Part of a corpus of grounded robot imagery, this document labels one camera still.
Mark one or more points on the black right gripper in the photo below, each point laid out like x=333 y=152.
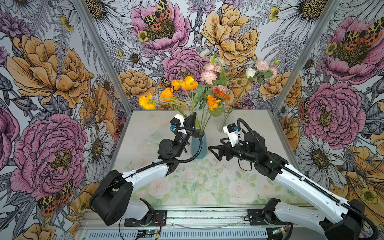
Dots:
x=225 y=151

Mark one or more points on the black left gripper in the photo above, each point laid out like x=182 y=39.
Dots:
x=186 y=130

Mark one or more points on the clear glass vase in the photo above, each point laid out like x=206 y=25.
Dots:
x=225 y=119

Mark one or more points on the light pink peony stem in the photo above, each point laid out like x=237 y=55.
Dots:
x=222 y=99

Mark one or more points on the orange yellow ranunculus stem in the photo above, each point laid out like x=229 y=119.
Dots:
x=183 y=89

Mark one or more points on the pink white rose stem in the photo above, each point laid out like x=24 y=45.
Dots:
x=199 y=94

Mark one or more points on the pink rosebud stem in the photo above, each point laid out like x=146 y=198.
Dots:
x=238 y=86

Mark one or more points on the pink carnation flower stem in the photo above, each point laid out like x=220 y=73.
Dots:
x=261 y=72

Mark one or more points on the small orange blossom stem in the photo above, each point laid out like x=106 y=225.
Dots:
x=207 y=113

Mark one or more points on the orange daisy flower stem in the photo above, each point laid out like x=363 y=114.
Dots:
x=214 y=103

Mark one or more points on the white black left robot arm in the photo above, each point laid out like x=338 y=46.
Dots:
x=112 y=199

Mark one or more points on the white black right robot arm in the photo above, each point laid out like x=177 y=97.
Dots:
x=334 y=217

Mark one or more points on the green circuit board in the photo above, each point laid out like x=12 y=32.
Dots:
x=148 y=234

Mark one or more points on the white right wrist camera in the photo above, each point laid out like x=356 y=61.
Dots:
x=232 y=130

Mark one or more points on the aluminium front rail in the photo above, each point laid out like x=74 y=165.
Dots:
x=217 y=217

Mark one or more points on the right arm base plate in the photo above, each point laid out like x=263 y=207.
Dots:
x=259 y=217

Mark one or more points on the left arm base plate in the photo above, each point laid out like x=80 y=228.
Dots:
x=158 y=218

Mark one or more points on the left aluminium corner post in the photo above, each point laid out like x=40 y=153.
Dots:
x=95 y=37

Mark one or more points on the aluminium corner post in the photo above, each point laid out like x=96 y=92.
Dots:
x=95 y=37
x=319 y=28

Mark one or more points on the right aluminium corner post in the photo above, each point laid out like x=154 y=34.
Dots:
x=319 y=28

